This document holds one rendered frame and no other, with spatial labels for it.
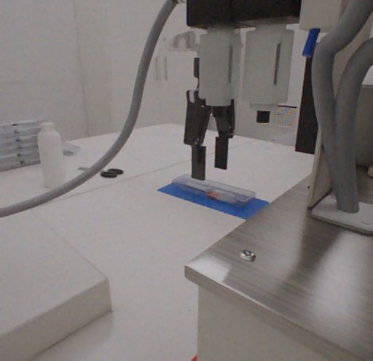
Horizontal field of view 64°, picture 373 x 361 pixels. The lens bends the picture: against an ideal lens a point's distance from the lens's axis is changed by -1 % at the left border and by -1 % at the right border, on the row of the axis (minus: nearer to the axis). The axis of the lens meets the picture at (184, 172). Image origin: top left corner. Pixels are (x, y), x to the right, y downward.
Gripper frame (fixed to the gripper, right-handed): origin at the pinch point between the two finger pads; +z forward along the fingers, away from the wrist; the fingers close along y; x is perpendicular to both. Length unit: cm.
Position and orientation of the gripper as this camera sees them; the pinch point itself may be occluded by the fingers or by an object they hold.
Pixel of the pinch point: (210, 161)
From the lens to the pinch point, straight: 62.3
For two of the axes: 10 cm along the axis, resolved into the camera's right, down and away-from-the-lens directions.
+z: 0.0, 9.4, 3.4
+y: 6.2, -2.6, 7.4
